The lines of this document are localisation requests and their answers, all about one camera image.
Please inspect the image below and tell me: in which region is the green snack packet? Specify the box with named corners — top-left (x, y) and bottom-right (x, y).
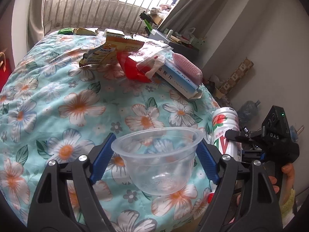
top-left (58, 28), bottom-right (74, 35)

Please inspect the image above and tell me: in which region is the grey right curtain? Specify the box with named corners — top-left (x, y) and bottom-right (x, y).
top-left (158, 0), bottom-right (225, 38)

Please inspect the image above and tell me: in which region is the grey left curtain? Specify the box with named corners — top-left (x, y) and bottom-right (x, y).
top-left (26, 0), bottom-right (45, 51)

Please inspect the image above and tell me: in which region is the yellow green sleeve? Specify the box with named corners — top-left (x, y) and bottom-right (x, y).
top-left (280, 188), bottom-right (295, 217)

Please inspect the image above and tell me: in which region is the pink hair brush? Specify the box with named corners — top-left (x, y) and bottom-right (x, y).
top-left (172, 53), bottom-right (203, 85)

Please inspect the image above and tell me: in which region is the white cloth glove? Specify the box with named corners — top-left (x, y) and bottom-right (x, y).
top-left (145, 55), bottom-right (165, 79)

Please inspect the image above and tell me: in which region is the blue white medicine box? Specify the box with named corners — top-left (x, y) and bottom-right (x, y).
top-left (157, 60), bottom-right (203, 100)

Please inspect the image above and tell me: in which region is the white red drink can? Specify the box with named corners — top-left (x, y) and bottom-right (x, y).
top-left (211, 106), bottom-right (243, 162)

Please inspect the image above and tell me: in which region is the grey curtain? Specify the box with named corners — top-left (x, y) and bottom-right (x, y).
top-left (158, 0), bottom-right (225, 38)
top-left (26, 0), bottom-right (45, 51)

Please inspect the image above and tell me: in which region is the small rectangular food box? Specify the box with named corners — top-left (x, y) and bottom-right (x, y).
top-left (104, 28), bottom-right (125, 38)

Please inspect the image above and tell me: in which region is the yellow crumpled snack wrapper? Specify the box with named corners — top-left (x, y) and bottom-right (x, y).
top-left (73, 28), bottom-right (99, 36)

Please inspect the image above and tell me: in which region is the wooden patterned plank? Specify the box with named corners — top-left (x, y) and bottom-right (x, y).
top-left (218, 58), bottom-right (254, 95)

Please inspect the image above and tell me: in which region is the floral turquoise quilt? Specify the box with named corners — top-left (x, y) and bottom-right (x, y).
top-left (1, 34), bottom-right (219, 231)

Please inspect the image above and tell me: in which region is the clear plastic bowl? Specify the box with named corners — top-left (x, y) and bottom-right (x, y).
top-left (111, 127), bottom-right (204, 196)

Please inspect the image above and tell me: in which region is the red plastic wrapper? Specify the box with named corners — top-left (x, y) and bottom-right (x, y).
top-left (116, 51), bottom-right (151, 83)

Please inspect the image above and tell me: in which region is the grey cabinet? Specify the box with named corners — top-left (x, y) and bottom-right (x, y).
top-left (149, 28), bottom-right (201, 62)

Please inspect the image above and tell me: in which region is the person's right hand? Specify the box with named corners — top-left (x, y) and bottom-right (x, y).
top-left (229, 162), bottom-right (295, 224)

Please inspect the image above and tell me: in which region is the yellow orange snack bag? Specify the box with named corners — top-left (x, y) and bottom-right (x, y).
top-left (79, 36), bottom-right (144, 68)

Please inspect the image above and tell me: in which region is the clear printed plastic bag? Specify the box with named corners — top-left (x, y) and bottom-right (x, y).
top-left (129, 35), bottom-right (172, 74)

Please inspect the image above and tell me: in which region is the red gift bag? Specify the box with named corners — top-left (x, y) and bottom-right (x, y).
top-left (0, 49), bottom-right (12, 90)

